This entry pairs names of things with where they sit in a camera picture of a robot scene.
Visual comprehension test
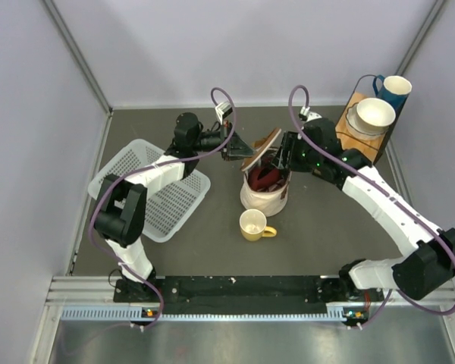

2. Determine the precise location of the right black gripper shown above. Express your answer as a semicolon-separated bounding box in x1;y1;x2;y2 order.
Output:
271;131;322;173

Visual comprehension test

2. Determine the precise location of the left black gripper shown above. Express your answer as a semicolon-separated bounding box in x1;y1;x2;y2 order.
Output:
191;120;258;162

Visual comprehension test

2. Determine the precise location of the dark red bra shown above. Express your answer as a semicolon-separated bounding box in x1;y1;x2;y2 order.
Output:
247;159;289;192

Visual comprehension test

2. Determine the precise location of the cream round laundry bag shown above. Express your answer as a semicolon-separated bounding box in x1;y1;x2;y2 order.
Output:
240;127;291;217

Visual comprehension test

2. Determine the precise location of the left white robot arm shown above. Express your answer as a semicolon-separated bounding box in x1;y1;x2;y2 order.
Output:
91;102;256;301

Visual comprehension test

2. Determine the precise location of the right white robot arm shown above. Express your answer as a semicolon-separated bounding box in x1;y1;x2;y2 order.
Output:
273;118;455;300

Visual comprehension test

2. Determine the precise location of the yellow ceramic mug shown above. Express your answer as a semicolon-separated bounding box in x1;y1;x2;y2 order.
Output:
239;209;278;242

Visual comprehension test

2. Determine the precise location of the white plate under bowl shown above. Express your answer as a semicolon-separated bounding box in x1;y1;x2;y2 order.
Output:
345;103;388;140

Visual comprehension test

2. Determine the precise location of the white perforated plastic basket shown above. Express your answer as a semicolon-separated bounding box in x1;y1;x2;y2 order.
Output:
88;139;211;243

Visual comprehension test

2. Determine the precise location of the white ceramic bowl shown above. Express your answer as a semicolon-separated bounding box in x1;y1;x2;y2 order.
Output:
356;98;396;134

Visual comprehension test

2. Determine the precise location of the blue white mug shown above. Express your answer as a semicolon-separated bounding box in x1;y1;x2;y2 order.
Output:
372;75;413;112

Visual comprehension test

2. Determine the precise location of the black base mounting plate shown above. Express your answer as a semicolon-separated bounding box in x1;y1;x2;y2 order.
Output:
113;275;372;315

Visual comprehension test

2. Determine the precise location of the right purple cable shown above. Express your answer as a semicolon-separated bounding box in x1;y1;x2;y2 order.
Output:
289;85;455;316

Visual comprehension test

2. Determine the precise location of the purple cable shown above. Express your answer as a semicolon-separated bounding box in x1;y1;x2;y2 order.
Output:
289;85;455;316
89;87;236;331

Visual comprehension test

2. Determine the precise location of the black wire wooden rack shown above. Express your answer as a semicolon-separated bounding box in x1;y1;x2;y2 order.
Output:
335;74;405;163

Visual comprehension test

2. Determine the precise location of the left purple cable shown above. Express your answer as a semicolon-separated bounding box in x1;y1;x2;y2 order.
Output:
89;87;236;331

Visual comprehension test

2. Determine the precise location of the grey slotted cable duct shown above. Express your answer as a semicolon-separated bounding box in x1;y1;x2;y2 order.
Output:
61;306;368;322

